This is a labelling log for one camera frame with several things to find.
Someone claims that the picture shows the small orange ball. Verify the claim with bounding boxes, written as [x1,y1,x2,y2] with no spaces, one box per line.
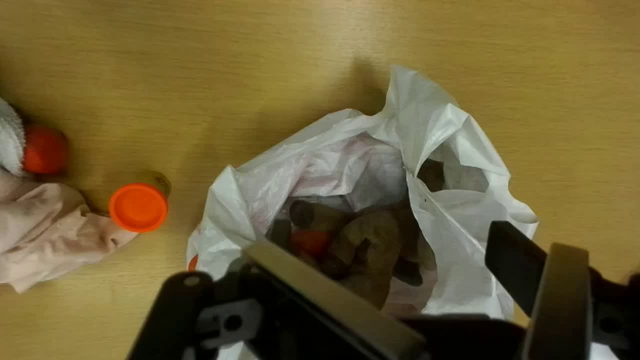
[23,124,72,180]

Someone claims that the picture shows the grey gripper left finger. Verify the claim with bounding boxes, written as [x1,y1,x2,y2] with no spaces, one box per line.
[242,238,428,360]

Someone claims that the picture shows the brown moose plush toy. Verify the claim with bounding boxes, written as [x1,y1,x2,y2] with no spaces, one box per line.
[287,199,428,309]

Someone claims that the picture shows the white plastic bag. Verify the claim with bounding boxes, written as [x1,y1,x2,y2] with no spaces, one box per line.
[187,64,541,325]

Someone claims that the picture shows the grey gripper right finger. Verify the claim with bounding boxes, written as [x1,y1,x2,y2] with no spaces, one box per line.
[484,221,594,360]

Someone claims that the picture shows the beige crumpled cloth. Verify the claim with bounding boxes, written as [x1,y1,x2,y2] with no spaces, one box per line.
[0,169,141,295]

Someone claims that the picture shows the white terry towel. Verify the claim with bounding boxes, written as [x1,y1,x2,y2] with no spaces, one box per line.
[0,96,29,179]

